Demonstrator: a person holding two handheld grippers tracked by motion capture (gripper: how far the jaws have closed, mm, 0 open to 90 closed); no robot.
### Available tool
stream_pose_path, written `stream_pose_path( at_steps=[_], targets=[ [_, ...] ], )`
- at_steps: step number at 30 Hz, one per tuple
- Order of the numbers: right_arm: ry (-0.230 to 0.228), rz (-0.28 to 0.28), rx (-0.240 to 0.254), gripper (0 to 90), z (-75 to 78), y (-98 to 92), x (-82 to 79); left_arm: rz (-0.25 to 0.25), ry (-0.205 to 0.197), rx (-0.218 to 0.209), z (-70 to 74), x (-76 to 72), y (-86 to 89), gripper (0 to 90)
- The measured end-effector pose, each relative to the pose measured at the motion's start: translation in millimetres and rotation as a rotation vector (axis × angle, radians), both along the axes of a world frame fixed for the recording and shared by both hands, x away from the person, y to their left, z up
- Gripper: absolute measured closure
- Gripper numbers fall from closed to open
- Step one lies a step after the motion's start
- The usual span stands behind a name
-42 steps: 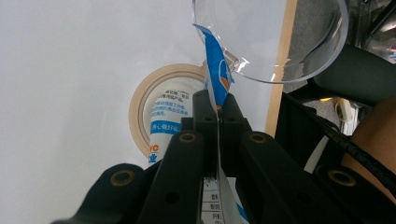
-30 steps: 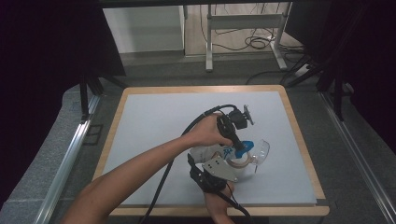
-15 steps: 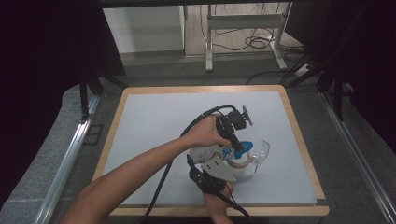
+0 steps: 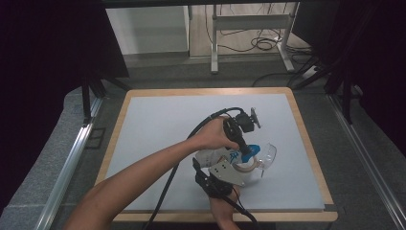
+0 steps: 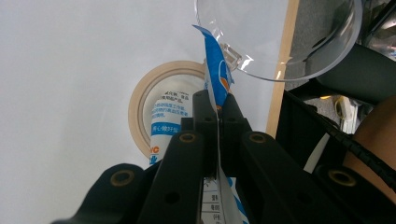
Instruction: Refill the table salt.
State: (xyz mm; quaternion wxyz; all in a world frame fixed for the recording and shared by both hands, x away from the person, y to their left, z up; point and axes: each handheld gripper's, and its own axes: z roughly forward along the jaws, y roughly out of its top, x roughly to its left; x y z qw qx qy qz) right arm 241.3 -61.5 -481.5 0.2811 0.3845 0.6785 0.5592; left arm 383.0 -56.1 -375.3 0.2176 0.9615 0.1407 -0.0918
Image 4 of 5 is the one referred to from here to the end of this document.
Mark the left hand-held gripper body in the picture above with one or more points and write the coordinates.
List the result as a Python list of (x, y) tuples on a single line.
[(245, 123)]

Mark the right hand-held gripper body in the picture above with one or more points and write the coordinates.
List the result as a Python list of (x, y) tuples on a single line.
[(226, 172)]

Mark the white and blue salt bag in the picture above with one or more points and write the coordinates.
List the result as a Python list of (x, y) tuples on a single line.
[(217, 156)]

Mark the glass jar with tan rim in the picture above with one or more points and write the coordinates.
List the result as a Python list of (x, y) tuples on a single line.
[(252, 167)]

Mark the person's left hand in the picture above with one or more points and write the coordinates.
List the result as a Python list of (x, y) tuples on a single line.
[(212, 135)]

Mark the person's right hand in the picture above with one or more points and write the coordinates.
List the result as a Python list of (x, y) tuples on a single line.
[(225, 209)]

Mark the wooden-edged table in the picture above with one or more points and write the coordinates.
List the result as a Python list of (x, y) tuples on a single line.
[(207, 91)]

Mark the light grey table mat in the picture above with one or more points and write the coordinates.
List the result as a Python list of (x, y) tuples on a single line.
[(153, 121)]

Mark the black stand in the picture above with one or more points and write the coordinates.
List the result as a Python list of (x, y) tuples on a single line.
[(346, 96), (85, 99)]

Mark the white cabinet panel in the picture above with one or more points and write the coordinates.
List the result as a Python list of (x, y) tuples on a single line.
[(146, 30)]

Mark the dark curtain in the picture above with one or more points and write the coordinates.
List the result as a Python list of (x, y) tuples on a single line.
[(379, 57), (41, 64)]

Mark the white metal desk frame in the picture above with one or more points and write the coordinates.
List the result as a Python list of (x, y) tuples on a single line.
[(252, 22)]

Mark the black floor bracket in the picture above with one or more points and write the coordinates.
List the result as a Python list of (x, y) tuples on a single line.
[(94, 138)]

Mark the aluminium rail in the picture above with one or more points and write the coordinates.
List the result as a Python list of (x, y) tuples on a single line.
[(63, 179), (367, 159)]

